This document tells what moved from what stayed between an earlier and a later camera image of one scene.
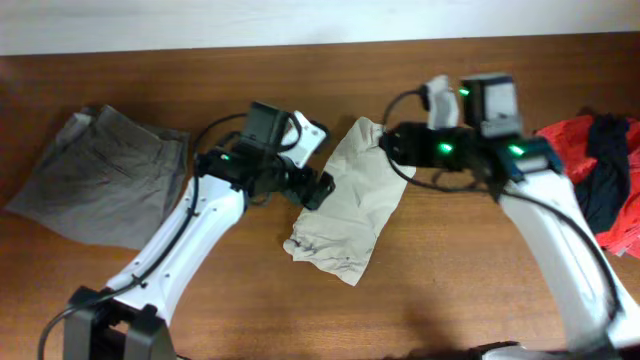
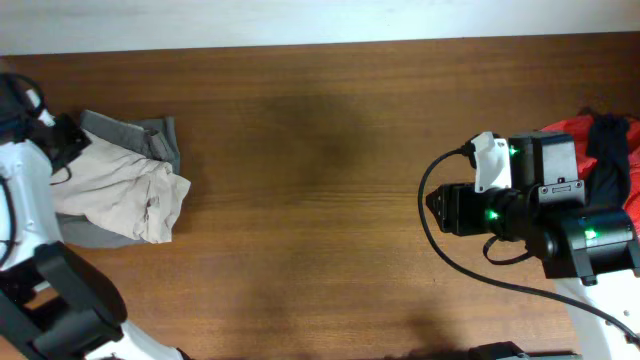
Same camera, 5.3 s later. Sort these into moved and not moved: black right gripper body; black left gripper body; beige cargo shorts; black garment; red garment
Moved: black right gripper body; black left gripper body; beige cargo shorts
Not moved: red garment; black garment
